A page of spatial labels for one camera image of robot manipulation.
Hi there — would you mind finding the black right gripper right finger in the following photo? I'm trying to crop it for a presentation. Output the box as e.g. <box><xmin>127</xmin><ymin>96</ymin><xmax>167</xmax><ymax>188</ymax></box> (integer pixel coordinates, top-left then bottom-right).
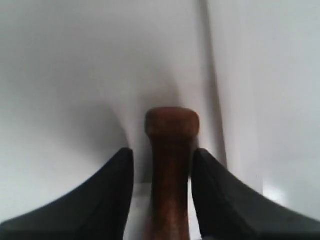
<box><xmin>191</xmin><ymin>148</ymin><xmax>320</xmax><ymax>240</ymax></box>

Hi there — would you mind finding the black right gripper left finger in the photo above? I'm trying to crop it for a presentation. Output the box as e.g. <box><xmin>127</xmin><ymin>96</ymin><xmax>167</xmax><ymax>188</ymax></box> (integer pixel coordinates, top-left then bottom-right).
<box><xmin>0</xmin><ymin>148</ymin><xmax>134</xmax><ymax>240</ymax></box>

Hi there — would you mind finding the brown wooden pestle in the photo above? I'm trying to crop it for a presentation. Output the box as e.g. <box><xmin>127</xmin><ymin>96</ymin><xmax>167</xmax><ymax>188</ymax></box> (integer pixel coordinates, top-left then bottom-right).
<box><xmin>145</xmin><ymin>107</ymin><xmax>200</xmax><ymax>240</ymax></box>

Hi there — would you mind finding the white plastic tray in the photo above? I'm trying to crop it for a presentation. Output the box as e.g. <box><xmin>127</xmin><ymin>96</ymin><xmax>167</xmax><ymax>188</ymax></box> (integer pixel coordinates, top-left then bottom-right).
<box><xmin>0</xmin><ymin>0</ymin><xmax>263</xmax><ymax>240</ymax></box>

